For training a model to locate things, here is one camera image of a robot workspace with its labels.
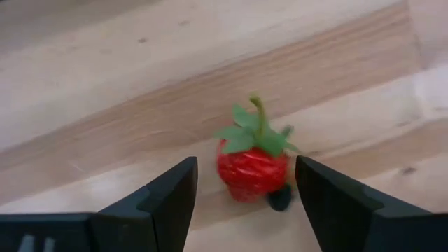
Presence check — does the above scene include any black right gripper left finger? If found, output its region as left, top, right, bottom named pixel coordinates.
left=93, top=156, right=199, bottom=252

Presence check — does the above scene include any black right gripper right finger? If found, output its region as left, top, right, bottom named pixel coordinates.
left=295, top=155, right=433, bottom=252

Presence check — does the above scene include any red toy strawberry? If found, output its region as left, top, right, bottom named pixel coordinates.
left=214, top=93, right=301, bottom=204

